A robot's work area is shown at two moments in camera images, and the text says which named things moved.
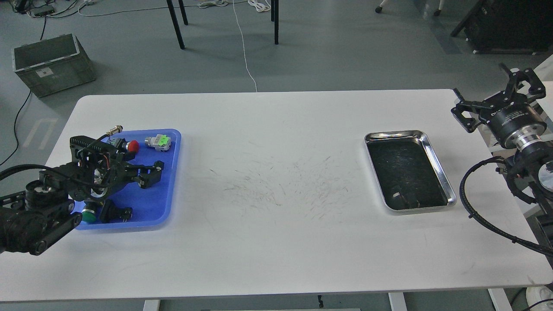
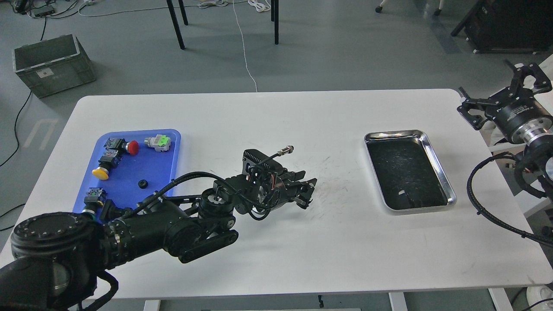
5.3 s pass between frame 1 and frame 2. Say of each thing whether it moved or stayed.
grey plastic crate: stayed
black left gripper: moved
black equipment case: stayed
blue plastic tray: stayed
